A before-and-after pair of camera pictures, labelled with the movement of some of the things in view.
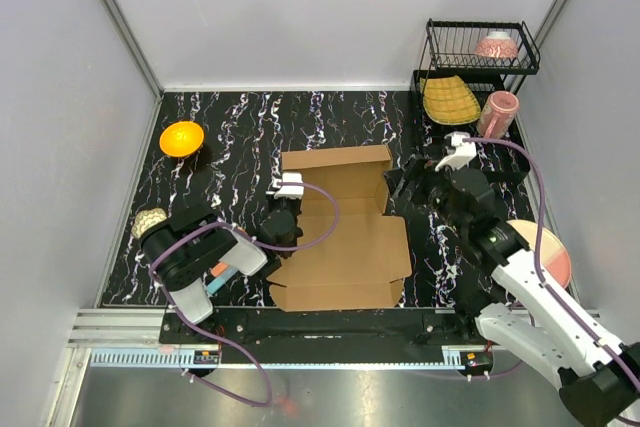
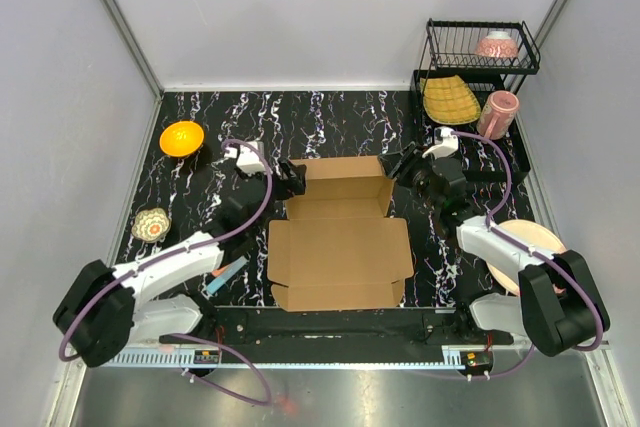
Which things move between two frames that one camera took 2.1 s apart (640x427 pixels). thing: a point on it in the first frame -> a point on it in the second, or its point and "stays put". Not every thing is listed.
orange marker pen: x=221 y=268 stays put
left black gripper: x=272 y=201 -> x=294 y=183
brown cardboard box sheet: x=366 y=261 stays put
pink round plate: x=555 y=258 stays put
